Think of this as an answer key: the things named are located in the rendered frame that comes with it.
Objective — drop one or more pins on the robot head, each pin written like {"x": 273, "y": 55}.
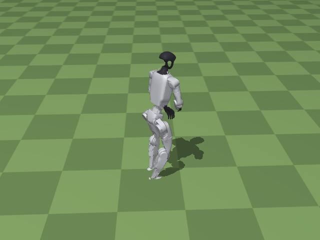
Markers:
{"x": 166, "y": 56}

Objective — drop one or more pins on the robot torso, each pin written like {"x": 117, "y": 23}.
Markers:
{"x": 160, "y": 95}

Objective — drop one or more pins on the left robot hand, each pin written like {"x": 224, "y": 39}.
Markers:
{"x": 169, "y": 112}

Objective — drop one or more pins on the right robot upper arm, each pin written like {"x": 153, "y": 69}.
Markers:
{"x": 174, "y": 84}

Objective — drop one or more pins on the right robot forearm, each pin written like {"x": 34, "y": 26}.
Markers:
{"x": 178, "y": 107}

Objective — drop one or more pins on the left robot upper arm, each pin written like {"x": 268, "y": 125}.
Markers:
{"x": 150, "y": 79}

